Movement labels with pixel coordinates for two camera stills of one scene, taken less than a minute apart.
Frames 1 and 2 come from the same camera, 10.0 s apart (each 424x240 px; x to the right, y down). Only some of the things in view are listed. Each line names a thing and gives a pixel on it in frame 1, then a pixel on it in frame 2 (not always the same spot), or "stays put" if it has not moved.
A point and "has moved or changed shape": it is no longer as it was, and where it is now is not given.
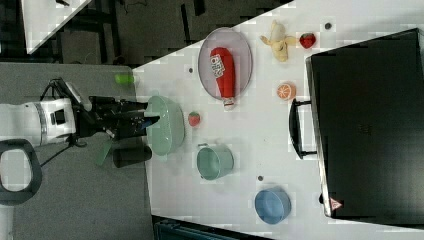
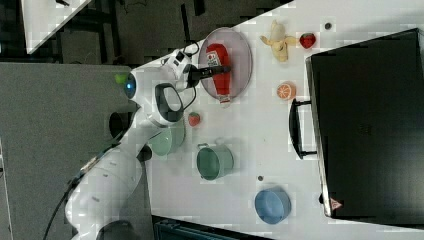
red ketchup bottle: [223, 67] has moved or changed shape
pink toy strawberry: [194, 119] stays put
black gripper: [119, 118] -> [195, 74]
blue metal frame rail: [165, 228] stays put
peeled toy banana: [279, 41] stays put
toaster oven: [365, 124] stays put
